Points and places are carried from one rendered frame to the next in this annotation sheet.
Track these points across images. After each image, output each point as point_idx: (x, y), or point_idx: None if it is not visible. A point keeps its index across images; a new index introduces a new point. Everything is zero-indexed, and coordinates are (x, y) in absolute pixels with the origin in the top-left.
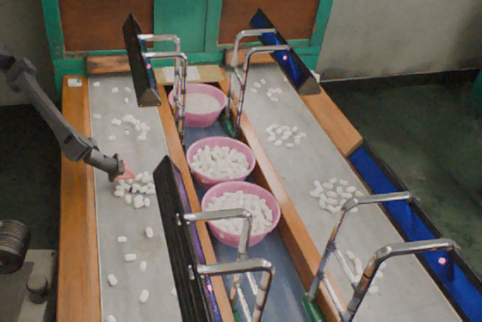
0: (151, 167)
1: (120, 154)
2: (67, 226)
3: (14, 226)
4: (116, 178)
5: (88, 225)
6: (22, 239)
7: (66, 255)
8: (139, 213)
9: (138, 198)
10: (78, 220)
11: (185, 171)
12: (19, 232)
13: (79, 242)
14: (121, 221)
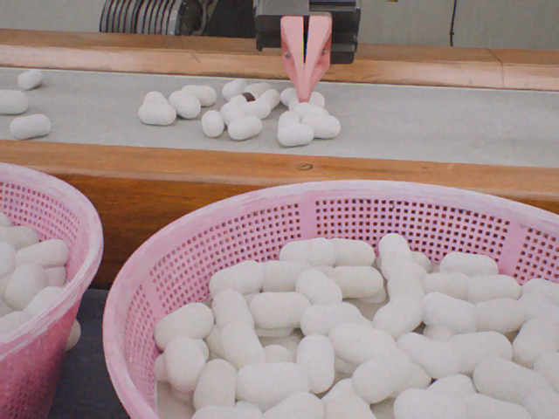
0: (383, 152)
1: (479, 118)
2: (135, 37)
3: (166, 0)
4: (282, 59)
5: (119, 47)
6: (140, 20)
7: (44, 32)
8: (120, 112)
9: (176, 93)
10: (145, 43)
11: (287, 171)
12: (155, 9)
13: (68, 39)
14: (112, 93)
